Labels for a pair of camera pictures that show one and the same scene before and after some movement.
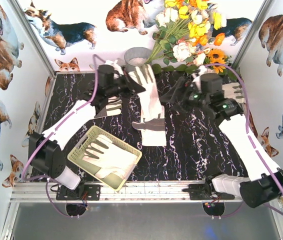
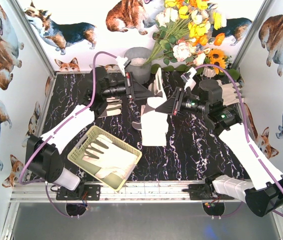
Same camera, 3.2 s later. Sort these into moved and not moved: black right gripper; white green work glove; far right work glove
Moved: black right gripper
Not moved: white green work glove; far right work glove
